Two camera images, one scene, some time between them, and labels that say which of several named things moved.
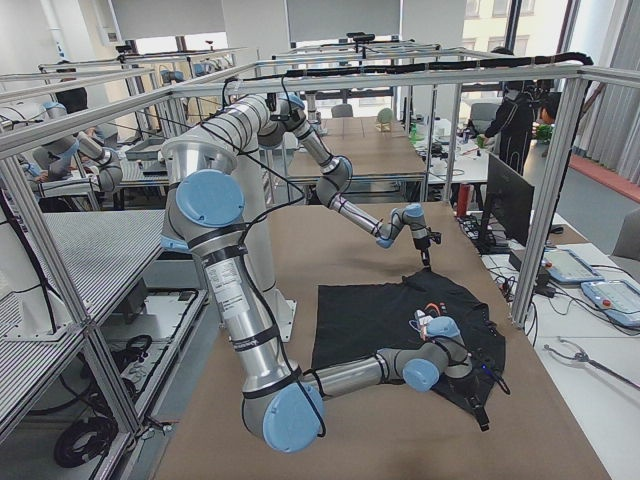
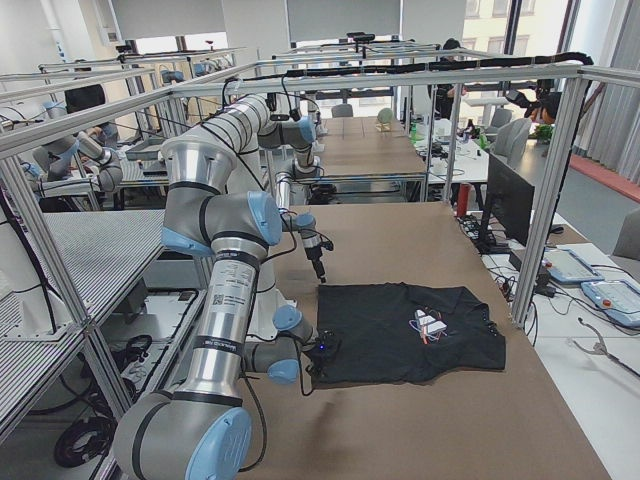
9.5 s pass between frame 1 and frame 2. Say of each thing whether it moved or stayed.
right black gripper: moved
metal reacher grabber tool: moved
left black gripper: moved
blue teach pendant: stayed
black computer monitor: stayed
